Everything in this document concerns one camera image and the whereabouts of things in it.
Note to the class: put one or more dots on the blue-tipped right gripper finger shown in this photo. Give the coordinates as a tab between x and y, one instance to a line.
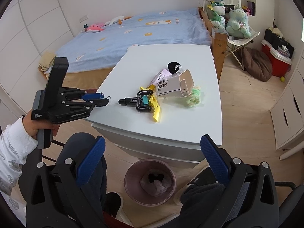
92	96

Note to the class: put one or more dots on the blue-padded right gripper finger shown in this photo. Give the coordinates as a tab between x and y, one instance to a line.
250	197
56	198

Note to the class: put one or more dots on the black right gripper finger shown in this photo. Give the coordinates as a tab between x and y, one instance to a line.
99	102

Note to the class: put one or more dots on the small blue binder clip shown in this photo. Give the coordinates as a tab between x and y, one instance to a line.
105	97

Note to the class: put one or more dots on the black plastic handle tool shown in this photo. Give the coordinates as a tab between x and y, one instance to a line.
137	101

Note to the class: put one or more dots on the teal binder clip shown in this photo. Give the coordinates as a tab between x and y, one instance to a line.
145	100

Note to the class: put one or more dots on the pink hair accessory card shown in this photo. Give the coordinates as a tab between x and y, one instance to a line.
163	74

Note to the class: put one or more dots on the black hair scrunchie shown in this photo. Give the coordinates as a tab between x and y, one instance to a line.
174	67

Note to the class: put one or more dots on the white cotton socks box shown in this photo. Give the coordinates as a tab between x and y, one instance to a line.
176	85

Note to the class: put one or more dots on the white patterned sleeve forearm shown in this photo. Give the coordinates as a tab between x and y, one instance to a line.
16	145

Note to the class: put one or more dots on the mauve round trash bin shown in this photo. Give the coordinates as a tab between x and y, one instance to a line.
150	182

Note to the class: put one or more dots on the person's left hand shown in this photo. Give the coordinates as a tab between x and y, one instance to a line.
32	127

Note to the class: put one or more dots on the bed with blue blanket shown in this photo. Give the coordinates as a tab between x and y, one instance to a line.
93	55

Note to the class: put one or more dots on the beige folded blanket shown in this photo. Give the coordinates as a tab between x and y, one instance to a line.
46	60

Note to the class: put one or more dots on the person's dark trouser legs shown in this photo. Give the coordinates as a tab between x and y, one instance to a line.
198	201

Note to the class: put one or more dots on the yellow plastic hair clip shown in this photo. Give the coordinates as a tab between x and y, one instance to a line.
153	102

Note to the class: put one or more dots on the pink plush toy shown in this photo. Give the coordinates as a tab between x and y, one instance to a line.
95	28

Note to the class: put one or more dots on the white bedside table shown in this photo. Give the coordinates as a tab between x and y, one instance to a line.
189	101

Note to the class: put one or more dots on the white goose plush toy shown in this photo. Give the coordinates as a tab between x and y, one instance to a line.
115	20

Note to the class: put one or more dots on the white drawer cabinet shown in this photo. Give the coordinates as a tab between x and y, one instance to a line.
287	113

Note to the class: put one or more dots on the brown bean bag cushion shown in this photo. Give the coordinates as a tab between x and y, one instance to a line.
257	64

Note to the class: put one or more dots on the red cooler box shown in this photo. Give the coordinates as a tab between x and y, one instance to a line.
280	63

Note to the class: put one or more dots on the green dragon plush toy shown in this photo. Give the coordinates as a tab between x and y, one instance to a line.
216	13

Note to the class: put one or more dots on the white folding chair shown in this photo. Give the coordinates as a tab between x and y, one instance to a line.
236	44

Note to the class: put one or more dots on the mint green bear plush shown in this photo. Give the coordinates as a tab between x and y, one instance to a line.
237	25

